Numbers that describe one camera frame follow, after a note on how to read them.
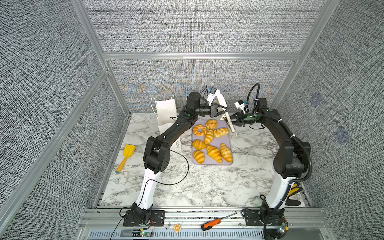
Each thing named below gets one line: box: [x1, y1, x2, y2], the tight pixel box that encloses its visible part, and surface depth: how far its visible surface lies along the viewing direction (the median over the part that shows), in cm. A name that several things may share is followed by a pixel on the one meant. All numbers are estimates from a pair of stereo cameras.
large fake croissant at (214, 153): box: [206, 144, 223, 164], surface depth 95 cm
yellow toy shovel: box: [115, 144, 136, 174], surface depth 99 cm
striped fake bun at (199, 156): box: [193, 150, 206, 164], surface depth 94 cm
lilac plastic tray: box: [191, 119, 233, 166], surface depth 99 cm
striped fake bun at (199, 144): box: [192, 139, 207, 150], surface depth 99 cm
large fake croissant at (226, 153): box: [220, 143, 233, 163], surface depth 95 cm
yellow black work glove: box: [285, 182, 303, 206], surface depth 81 cm
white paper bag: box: [156, 99, 181, 150], surface depth 93 cm
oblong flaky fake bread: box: [213, 127, 230, 138], surface depth 105 cm
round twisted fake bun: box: [206, 119, 218, 130], surface depth 109 cm
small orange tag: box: [174, 224, 182, 233], surface depth 71 cm
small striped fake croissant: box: [204, 129, 215, 145], surface depth 104 cm
